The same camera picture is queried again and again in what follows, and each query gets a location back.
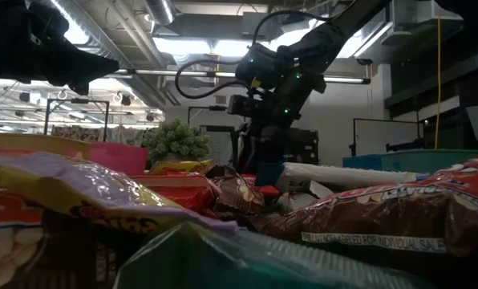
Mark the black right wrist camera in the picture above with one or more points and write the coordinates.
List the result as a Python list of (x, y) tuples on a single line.
[(245, 105)]

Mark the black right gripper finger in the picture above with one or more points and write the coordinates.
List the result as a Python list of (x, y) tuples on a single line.
[(273, 144), (249, 148)]

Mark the black metal rig frame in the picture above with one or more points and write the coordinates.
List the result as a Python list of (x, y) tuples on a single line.
[(217, 108), (46, 116)]

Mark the silver round air duct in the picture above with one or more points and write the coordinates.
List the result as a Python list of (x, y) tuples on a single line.
[(159, 10)]

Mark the yellow Sour Patch bag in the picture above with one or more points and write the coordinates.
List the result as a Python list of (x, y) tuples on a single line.
[(82, 188), (183, 166)]

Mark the white Hershey's cookies bar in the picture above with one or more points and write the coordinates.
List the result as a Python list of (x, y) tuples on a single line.
[(343, 174)]

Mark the red plastic bin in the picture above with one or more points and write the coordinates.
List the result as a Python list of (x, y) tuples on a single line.
[(118, 158)]

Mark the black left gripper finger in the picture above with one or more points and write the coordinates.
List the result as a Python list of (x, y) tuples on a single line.
[(82, 66)]

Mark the blue plastic bin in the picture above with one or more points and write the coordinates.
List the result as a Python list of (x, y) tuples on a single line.
[(361, 161)]

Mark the artificial green potted plant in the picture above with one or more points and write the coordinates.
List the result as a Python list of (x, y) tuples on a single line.
[(177, 140)]

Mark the clear Jolly Rancher packet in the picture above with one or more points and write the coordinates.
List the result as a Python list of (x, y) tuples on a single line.
[(223, 261)]

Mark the orange plastic bin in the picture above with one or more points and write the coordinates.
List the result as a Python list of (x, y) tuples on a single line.
[(30, 142)]

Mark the white PayDay bar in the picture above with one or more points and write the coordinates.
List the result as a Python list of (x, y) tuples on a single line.
[(299, 198)]

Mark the grey-blue plastic bin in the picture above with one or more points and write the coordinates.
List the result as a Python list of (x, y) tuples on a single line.
[(431, 160)]

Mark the red KitKat bar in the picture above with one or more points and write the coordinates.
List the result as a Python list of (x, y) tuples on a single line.
[(267, 190), (179, 188)]

